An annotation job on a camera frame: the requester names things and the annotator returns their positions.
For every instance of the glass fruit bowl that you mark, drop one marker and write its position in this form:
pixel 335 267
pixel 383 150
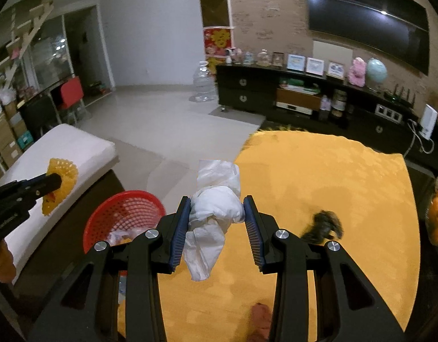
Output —
pixel 436 183

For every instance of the brown box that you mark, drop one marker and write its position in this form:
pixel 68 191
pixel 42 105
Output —
pixel 297 99

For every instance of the clear water jug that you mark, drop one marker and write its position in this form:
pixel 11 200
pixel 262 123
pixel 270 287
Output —
pixel 203 82

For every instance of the red chair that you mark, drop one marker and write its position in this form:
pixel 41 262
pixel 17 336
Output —
pixel 71 94

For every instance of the green books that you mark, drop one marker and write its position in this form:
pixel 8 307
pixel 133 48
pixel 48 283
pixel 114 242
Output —
pixel 297 83

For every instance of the person's left hand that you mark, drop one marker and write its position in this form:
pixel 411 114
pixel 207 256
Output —
pixel 3 262

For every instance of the white bench cushion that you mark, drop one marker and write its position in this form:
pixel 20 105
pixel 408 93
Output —
pixel 80 142

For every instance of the red plastic basket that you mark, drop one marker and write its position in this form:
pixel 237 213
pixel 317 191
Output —
pixel 108 213

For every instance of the yellow foam fruit net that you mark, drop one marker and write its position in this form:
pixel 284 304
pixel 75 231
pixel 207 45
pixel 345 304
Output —
pixel 67 169

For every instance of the glass dome ornament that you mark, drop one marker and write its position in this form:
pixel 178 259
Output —
pixel 263 57

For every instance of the brown scrap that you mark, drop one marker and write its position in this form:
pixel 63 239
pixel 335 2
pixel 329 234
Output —
pixel 261 322

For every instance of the stack of cardboard boxes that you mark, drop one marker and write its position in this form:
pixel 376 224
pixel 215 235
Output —
pixel 5 135

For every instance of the red wall poster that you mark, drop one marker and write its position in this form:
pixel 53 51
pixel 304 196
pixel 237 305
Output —
pixel 217 41

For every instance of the white tissue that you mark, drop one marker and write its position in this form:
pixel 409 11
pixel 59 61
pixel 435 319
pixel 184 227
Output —
pixel 215 206

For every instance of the pale green globe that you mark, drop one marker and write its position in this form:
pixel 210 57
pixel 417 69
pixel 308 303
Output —
pixel 377 71

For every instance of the white socket panel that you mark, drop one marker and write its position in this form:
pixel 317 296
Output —
pixel 388 112

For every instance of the white upright appliance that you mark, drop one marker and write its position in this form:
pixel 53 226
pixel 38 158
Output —
pixel 429 121

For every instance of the black wall television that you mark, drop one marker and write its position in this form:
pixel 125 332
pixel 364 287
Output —
pixel 365 10

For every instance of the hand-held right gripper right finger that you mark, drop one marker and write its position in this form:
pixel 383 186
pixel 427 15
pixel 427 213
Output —
pixel 252 235

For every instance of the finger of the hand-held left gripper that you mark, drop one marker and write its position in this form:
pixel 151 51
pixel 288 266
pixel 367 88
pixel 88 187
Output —
pixel 44 185

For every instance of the black crumpled scrap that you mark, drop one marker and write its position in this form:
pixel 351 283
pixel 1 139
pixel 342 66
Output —
pixel 322 226

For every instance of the pink plush toy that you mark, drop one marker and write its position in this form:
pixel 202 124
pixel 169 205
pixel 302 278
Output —
pixel 357 73

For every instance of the black television cabinet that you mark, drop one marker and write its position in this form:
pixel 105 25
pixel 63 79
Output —
pixel 233 89

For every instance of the yellow tablecloth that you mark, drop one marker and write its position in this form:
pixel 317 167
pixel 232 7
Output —
pixel 311 171

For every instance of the crumpled white wrapper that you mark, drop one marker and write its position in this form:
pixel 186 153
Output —
pixel 124 237

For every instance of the white picture frame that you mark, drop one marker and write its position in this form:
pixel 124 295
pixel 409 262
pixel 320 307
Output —
pixel 295 63
pixel 336 69
pixel 315 66

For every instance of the cream wall shelf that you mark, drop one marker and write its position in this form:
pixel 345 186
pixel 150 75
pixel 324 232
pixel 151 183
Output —
pixel 26 39

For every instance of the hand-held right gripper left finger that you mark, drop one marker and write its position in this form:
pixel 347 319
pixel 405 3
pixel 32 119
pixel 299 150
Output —
pixel 179 235

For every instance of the black antenna router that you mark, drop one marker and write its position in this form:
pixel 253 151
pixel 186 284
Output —
pixel 400 99

